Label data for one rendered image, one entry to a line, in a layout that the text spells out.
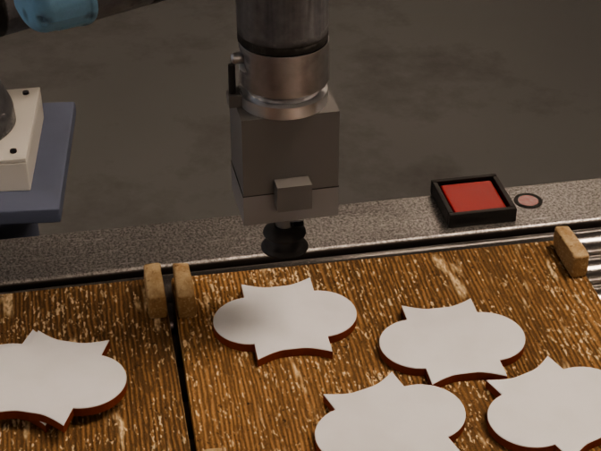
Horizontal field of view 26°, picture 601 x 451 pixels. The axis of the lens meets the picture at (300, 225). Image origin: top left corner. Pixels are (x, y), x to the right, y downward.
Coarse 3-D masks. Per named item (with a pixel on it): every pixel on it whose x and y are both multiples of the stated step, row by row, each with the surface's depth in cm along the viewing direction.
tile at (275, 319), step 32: (256, 288) 126; (288, 288) 126; (224, 320) 122; (256, 320) 122; (288, 320) 122; (320, 320) 122; (352, 320) 122; (256, 352) 118; (288, 352) 119; (320, 352) 119
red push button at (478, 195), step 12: (444, 192) 144; (456, 192) 144; (468, 192) 144; (480, 192) 144; (492, 192) 144; (456, 204) 142; (468, 204) 142; (480, 204) 142; (492, 204) 142; (504, 204) 143
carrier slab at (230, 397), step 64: (448, 256) 133; (512, 256) 133; (192, 320) 124; (384, 320) 124; (576, 320) 124; (192, 384) 116; (256, 384) 116; (320, 384) 116; (448, 384) 116; (256, 448) 109
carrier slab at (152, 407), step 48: (96, 288) 128; (144, 288) 128; (0, 336) 122; (96, 336) 122; (144, 336) 122; (144, 384) 116; (0, 432) 111; (48, 432) 111; (96, 432) 111; (144, 432) 111
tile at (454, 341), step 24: (408, 312) 123; (432, 312) 123; (456, 312) 123; (480, 312) 123; (384, 336) 120; (408, 336) 120; (432, 336) 120; (456, 336) 120; (480, 336) 120; (504, 336) 120; (384, 360) 119; (408, 360) 117; (432, 360) 117; (456, 360) 117; (480, 360) 117; (504, 360) 118; (432, 384) 115
